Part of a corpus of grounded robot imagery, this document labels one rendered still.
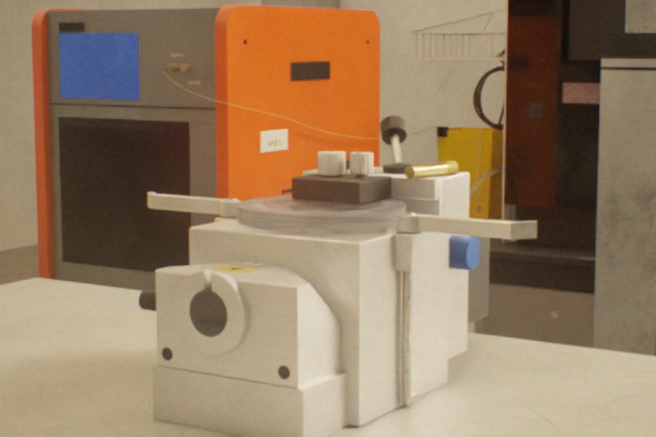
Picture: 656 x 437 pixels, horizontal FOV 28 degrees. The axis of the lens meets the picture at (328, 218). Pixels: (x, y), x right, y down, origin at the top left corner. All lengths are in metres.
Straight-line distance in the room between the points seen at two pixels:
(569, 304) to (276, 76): 0.63
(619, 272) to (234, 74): 0.75
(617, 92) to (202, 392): 0.67
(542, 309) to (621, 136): 0.99
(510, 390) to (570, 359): 0.08
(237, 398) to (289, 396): 0.03
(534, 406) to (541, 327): 1.50
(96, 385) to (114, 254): 1.23
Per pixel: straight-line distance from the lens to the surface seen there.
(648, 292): 1.21
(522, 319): 2.19
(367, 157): 0.69
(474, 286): 0.79
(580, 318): 2.15
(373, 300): 0.63
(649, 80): 1.20
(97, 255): 1.97
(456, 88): 3.54
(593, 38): 2.18
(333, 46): 2.01
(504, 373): 0.74
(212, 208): 0.71
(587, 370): 0.75
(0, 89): 4.55
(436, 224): 0.64
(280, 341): 0.60
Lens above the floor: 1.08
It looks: 8 degrees down
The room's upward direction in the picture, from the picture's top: straight up
